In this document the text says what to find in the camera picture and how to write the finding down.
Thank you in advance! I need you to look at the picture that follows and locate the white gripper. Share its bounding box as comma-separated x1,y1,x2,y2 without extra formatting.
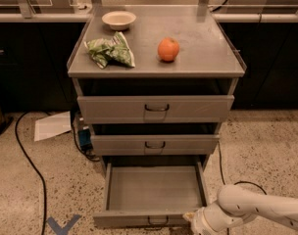
182,210,209,235

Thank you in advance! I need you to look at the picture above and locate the grey bottom drawer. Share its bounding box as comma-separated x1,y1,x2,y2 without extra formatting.
93,160,208,228

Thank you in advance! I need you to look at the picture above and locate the grey drawer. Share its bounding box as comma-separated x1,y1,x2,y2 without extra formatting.
93,160,208,228
91,123,219,156
77,95,234,123

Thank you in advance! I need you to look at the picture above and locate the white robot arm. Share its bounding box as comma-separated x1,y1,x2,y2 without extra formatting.
183,184,298,235

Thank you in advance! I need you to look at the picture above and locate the grey middle drawer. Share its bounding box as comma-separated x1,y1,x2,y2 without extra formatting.
91,123,219,156

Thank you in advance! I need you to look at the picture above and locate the grey metal drawer cabinet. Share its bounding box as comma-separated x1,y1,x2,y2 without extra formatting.
66,5,247,178

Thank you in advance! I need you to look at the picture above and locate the grey top drawer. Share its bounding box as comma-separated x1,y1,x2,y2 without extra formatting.
77,95,234,123

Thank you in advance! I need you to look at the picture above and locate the blue power box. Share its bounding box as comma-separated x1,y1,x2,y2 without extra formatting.
77,127,92,151

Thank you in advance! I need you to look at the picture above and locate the white paper sheet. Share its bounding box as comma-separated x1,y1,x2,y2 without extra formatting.
34,112,72,141

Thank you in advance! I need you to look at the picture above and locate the orange fruit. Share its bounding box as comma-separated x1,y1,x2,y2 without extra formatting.
158,37,179,62

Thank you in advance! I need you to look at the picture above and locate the green chip bag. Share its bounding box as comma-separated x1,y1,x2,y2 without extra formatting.
84,31,135,70

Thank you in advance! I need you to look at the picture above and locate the white paper bowl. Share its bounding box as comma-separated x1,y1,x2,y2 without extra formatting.
102,11,136,30

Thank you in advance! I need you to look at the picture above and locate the black cable right floor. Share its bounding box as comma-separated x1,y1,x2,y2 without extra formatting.
217,140,269,235

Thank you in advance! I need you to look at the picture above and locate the black cable floor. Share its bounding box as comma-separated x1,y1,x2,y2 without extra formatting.
14,111,48,235
217,140,269,235

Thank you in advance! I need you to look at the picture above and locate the black cable left floor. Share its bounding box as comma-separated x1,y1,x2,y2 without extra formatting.
14,111,48,235

